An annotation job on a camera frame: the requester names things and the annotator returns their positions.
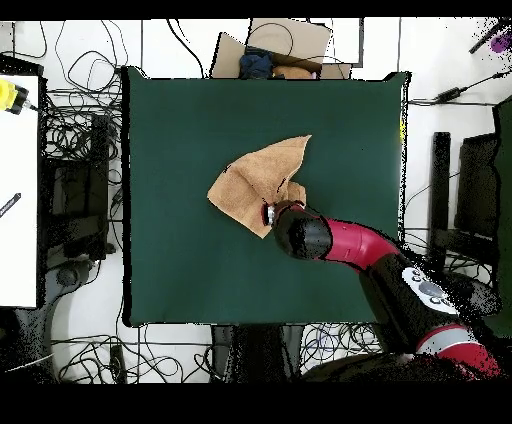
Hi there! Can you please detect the tan terry towel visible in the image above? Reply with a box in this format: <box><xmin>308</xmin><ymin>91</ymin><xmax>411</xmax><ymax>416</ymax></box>
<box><xmin>206</xmin><ymin>134</ymin><xmax>313</xmax><ymax>240</ymax></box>

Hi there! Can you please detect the white board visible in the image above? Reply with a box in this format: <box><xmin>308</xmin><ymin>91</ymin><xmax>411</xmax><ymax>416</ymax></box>
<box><xmin>0</xmin><ymin>74</ymin><xmax>40</xmax><ymax>308</ymax></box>

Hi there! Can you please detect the black marker pen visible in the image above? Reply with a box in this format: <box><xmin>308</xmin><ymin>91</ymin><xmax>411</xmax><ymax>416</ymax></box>
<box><xmin>0</xmin><ymin>192</ymin><xmax>22</xmax><ymax>219</ymax></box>

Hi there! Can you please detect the brown cardboard box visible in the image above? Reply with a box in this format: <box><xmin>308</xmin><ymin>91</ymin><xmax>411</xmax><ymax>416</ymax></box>
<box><xmin>209</xmin><ymin>17</ymin><xmax>353</xmax><ymax>80</ymax></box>

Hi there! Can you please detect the black power adapter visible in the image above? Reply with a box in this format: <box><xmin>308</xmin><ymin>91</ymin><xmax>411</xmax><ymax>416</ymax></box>
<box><xmin>434</xmin><ymin>86</ymin><xmax>465</xmax><ymax>103</ymax></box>

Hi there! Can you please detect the purple object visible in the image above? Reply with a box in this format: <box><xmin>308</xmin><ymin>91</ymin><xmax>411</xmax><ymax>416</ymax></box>
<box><xmin>489</xmin><ymin>33</ymin><xmax>512</xmax><ymax>54</ymax></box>

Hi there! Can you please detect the dark green table cloth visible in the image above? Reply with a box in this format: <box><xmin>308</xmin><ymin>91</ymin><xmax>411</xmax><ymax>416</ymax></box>
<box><xmin>121</xmin><ymin>65</ymin><xmax>413</xmax><ymax>327</ymax></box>

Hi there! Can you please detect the black monitor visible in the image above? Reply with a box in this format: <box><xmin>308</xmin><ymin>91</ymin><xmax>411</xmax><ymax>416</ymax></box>
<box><xmin>455</xmin><ymin>133</ymin><xmax>501</xmax><ymax>241</ymax></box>

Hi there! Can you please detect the black upright bar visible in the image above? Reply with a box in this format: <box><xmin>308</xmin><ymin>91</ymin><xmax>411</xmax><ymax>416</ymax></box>
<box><xmin>426</xmin><ymin>131</ymin><xmax>452</xmax><ymax>273</ymax></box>

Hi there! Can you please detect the dark grey stand base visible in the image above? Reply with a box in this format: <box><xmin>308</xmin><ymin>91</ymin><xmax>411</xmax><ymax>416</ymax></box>
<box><xmin>43</xmin><ymin>259</ymin><xmax>94</xmax><ymax>305</ymax></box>
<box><xmin>451</xmin><ymin>271</ymin><xmax>501</xmax><ymax>317</ymax></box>

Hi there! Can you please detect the dark blue garment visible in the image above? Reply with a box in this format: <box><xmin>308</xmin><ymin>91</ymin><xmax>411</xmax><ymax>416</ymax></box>
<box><xmin>238</xmin><ymin>49</ymin><xmax>275</xmax><ymax>80</ymax></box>

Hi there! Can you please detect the orange garment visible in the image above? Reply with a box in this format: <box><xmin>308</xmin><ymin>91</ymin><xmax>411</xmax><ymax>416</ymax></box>
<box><xmin>272</xmin><ymin>64</ymin><xmax>317</xmax><ymax>80</ymax></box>

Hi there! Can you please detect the yellow and black tool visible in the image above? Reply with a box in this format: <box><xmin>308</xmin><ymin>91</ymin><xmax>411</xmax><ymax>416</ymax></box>
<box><xmin>0</xmin><ymin>78</ymin><xmax>30</xmax><ymax>116</ymax></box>

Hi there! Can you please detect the black power strip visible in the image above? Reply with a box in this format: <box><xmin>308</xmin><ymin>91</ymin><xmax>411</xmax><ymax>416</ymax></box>
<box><xmin>109</xmin><ymin>344</ymin><xmax>127</xmax><ymax>383</ymax></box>

